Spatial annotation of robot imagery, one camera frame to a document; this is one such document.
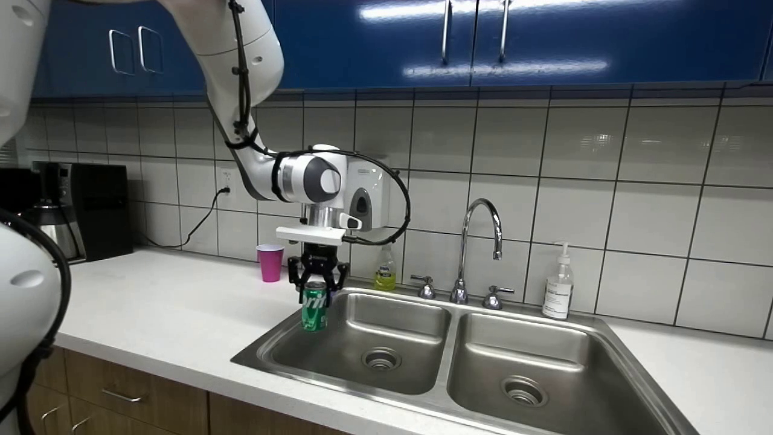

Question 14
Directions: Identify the wooden cabinet door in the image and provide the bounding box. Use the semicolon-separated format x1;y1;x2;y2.
208;391;354;435
68;413;179;435
24;383;71;435

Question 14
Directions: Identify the steel coffee carafe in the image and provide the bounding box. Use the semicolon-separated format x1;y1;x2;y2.
23;202;86;264

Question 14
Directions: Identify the green soda can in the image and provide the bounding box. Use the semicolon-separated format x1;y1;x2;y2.
301;280;329;332

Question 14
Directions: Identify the pink plastic cup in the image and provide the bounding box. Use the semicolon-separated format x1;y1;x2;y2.
256;243;285;283

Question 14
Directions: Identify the silver drawer handle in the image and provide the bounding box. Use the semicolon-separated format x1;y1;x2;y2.
101;387;150;405

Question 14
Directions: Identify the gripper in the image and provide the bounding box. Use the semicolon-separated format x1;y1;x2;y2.
287;243;350;305

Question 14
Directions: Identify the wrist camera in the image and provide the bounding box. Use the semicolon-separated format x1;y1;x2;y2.
276;225;348;247

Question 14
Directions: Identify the clear pump soap bottle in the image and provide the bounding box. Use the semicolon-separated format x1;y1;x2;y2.
541;242;575;321

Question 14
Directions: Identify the black coffee maker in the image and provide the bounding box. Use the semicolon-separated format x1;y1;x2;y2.
0;160;135;265

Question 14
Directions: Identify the stainless steel double sink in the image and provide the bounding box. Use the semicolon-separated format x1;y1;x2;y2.
230;286;702;435

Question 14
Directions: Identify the chrome tap lever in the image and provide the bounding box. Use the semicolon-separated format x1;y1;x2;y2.
481;285;516;311
410;274;437;300

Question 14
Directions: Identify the wooden drawer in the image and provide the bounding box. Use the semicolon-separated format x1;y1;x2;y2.
64;349;210;435
33;347;68;395

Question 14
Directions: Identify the chrome gooseneck tap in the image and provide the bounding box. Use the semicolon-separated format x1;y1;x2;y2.
449;198;504;305

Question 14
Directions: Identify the white wall soap dispenser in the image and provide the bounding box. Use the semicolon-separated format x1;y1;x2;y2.
345;158;391;232

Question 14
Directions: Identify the black cable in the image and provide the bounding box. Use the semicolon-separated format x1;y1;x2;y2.
140;187;232;250

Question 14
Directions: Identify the silver cabinet door handle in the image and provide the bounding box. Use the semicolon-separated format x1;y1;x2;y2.
108;28;137;77
440;0;454;66
137;25;165;75
498;0;512;65

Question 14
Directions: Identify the blue wall cabinet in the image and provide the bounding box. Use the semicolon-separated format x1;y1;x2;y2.
30;0;773;99

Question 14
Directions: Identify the blue cabinet door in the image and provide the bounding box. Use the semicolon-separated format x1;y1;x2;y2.
266;0;479;91
471;0;773;87
31;0;138;98
137;0;209;97

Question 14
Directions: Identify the yellow dish soap bottle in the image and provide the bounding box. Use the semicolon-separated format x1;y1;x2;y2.
373;243;397;292

